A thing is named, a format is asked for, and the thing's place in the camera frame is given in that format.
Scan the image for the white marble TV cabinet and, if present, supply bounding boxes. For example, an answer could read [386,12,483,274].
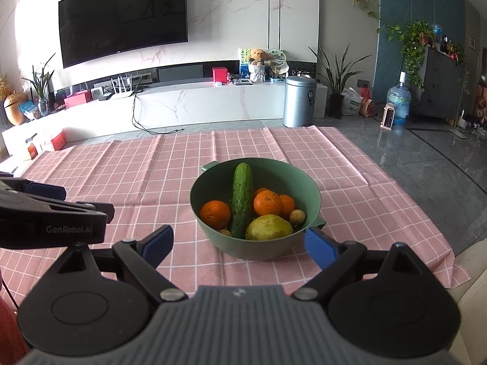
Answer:
[0,82,328,160]

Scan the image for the yellow-green pear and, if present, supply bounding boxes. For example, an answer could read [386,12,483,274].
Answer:
[245,215,294,241]

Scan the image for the blue water jug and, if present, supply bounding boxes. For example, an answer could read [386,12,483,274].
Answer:
[386,71,412,125]

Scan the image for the black wall television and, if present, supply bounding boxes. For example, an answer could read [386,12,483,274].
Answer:
[58,0,189,69]

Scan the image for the pink checked tablecloth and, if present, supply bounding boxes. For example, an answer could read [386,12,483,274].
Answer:
[0,125,472,312]

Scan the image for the pink space heater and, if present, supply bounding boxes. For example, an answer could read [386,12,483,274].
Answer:
[380,103,398,129]

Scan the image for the black power cable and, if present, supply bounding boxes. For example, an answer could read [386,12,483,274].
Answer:
[131,91,185,134]

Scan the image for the silver pedal trash can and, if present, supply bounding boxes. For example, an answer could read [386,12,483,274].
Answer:
[282,76,317,128]

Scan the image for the grey dresser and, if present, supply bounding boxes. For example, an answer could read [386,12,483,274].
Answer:
[413,46,468,122]

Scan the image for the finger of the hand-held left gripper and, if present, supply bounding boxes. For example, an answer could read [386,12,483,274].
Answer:
[0,189,115,224]
[0,172,66,201]

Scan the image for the white router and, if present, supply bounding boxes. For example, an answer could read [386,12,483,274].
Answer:
[110,76,135,98]

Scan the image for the white sofa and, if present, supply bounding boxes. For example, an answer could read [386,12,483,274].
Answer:
[449,238,487,365]

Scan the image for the white and red boxes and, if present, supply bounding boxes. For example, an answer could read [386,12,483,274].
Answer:
[25,129,66,160]

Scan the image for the trailing green vine plant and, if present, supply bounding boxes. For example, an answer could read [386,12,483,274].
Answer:
[388,21,434,88]

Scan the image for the teddy bear in white pot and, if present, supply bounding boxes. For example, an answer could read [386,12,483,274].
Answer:
[247,49,272,83]

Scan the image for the red orange bag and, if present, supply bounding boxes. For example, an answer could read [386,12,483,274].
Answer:
[359,88,375,118]

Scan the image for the large orange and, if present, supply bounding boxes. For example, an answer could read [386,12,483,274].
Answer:
[199,200,232,231]

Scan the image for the round decorative fan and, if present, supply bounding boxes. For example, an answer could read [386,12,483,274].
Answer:
[264,48,287,68]

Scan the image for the orchid plant in pot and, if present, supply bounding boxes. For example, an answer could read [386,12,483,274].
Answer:
[21,53,56,117]

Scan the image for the white plastic bag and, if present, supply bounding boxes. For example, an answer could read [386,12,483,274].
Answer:
[341,87,364,116]

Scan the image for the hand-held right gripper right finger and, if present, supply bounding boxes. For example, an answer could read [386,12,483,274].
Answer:
[292,227,434,300]

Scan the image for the green colander bowl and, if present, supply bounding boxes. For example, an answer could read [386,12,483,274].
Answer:
[189,158,327,262]

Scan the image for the green cucumber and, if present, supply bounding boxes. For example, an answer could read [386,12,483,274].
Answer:
[229,163,254,239]

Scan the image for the flat red box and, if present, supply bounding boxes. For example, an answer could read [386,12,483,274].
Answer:
[64,92,94,109]

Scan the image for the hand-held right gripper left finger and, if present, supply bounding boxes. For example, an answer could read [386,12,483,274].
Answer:
[58,224,188,302]

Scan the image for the brown gourd vase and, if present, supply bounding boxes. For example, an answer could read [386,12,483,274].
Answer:
[4,91,29,126]

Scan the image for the potted plant in black pot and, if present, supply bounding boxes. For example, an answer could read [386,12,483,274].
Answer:
[308,43,371,119]

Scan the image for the red cloth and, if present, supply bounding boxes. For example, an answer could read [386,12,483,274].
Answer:
[0,293,29,365]

